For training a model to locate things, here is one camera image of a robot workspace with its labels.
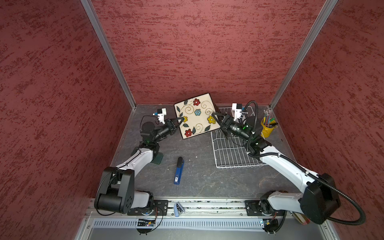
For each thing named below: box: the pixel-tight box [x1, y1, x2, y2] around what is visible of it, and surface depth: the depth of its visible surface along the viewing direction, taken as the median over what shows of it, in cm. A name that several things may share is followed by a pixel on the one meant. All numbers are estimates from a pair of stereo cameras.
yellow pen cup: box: [260, 118, 276, 138], surface depth 99 cm
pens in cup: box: [263, 109, 279, 127], surface depth 99 cm
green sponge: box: [151, 152, 164, 165], surface depth 92 cm
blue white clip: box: [174, 202, 185, 217], surface depth 74 cm
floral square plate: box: [174, 93, 220, 140], surface depth 78 cm
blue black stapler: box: [173, 156, 185, 185], surface depth 86 cm
